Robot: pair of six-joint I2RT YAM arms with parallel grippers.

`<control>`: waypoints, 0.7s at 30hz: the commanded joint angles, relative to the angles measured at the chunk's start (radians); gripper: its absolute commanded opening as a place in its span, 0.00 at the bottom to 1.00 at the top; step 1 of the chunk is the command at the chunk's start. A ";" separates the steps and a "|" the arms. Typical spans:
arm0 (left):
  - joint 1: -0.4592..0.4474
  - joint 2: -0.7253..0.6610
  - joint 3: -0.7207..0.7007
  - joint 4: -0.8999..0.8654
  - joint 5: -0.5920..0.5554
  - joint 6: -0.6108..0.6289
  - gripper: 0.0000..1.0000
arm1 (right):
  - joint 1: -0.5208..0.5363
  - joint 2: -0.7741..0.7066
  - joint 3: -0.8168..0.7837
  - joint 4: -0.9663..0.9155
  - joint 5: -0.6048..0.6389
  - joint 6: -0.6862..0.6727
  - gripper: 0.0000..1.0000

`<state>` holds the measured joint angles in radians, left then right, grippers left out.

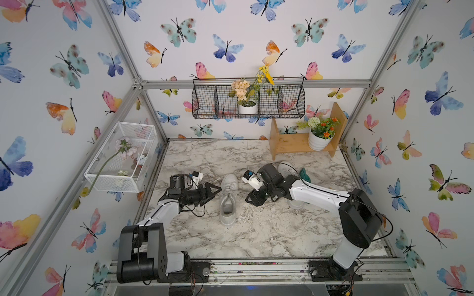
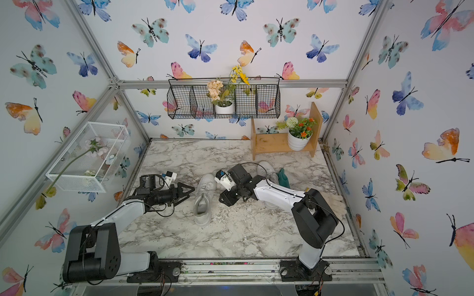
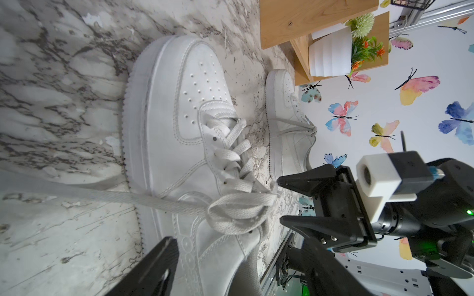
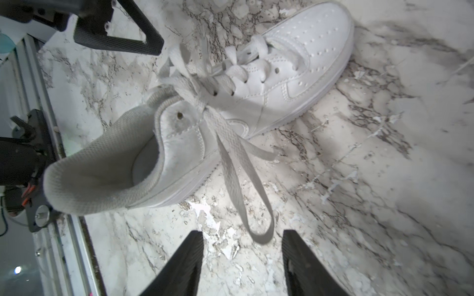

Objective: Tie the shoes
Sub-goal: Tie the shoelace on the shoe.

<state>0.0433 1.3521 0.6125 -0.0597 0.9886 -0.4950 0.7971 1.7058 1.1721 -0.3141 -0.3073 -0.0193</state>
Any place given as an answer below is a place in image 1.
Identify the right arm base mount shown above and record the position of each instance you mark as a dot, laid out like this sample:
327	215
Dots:
329	271

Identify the white wire mesh basket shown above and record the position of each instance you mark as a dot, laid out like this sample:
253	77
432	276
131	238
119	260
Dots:
122	162

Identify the aluminium front rail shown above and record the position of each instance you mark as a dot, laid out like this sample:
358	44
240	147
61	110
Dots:
384	276

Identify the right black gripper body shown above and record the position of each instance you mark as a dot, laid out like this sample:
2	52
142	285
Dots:
266	191

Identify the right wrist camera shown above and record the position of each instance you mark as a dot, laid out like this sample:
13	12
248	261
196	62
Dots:
253	180

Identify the white pot orange flowers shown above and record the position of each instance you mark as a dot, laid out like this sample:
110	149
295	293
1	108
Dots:
321	131

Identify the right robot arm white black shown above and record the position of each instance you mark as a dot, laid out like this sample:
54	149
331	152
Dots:
360	220

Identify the black wire wall basket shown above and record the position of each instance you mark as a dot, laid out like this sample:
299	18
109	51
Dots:
231	98

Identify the wooden shelf stand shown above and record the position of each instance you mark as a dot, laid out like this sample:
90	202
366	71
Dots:
300	142

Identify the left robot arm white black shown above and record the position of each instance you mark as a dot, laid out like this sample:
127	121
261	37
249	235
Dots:
143	255

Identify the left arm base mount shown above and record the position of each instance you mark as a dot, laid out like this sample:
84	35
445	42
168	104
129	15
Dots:
181	269

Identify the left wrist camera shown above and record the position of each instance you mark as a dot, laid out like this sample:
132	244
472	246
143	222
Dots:
196	178

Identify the white pot peach flowers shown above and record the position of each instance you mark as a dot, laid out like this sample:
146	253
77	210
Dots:
248	93

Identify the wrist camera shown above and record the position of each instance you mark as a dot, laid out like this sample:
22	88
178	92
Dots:
196	178
253	180

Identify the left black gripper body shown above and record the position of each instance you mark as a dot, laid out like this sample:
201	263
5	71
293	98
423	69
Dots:
195	195

